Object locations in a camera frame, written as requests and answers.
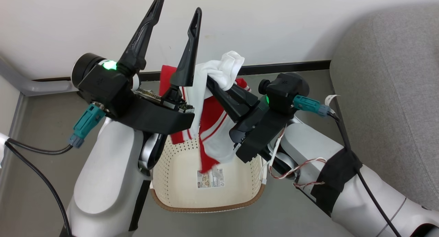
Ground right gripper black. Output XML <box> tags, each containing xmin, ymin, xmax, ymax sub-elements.
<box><xmin>206</xmin><ymin>76</ymin><xmax>290</xmax><ymax>163</ymax></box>

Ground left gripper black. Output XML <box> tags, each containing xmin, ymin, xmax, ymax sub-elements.
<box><xmin>117</xmin><ymin>0</ymin><xmax>203</xmax><ymax>134</ymax></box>

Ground red white garment letter print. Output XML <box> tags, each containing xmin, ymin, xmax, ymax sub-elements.
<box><xmin>159</xmin><ymin>51</ymin><xmax>252</xmax><ymax>173</ymax></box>

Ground grey fabric sofa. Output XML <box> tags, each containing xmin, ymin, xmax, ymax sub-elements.
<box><xmin>329</xmin><ymin>4</ymin><xmax>439</xmax><ymax>212</ymax></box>

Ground cream laundry basket brown rim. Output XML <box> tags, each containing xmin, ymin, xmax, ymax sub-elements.
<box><xmin>150</xmin><ymin>127</ymin><xmax>268</xmax><ymax>213</ymax></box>

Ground right arm teal cable connector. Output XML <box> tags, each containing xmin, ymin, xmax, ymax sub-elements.
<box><xmin>293</xmin><ymin>95</ymin><xmax>331</xmax><ymax>117</ymax></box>

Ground arm teal cable connector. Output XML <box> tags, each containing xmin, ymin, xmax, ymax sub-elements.
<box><xmin>68</xmin><ymin>103</ymin><xmax>106</xmax><ymax>149</ymax></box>
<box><xmin>293</xmin><ymin>95</ymin><xmax>331</xmax><ymax>117</ymax></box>

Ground red white twisted wires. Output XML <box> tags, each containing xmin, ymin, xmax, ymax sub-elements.
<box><xmin>262</xmin><ymin>127</ymin><xmax>326</xmax><ymax>189</ymax></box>

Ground left arm teal cable connector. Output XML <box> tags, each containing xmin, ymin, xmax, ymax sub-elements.
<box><xmin>68</xmin><ymin>103</ymin><xmax>106</xmax><ymax>149</ymax></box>

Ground black strap on right arm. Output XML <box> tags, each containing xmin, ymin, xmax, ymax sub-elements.
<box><xmin>310</xmin><ymin>149</ymin><xmax>363</xmax><ymax>217</ymax></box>

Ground grey metal frame leg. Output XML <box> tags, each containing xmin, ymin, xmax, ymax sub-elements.
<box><xmin>0</xmin><ymin>57</ymin><xmax>79</xmax><ymax>97</ymax></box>

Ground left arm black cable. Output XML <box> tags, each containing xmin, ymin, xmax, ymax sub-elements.
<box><xmin>4</xmin><ymin>138</ymin><xmax>74</xmax><ymax>237</ymax></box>

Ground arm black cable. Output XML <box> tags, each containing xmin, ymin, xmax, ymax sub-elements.
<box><xmin>328</xmin><ymin>110</ymin><xmax>402</xmax><ymax>237</ymax></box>
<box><xmin>4</xmin><ymin>138</ymin><xmax>74</xmax><ymax>237</ymax></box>

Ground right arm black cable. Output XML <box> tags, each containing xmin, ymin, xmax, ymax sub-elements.
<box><xmin>328</xmin><ymin>110</ymin><xmax>402</xmax><ymax>237</ymax></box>

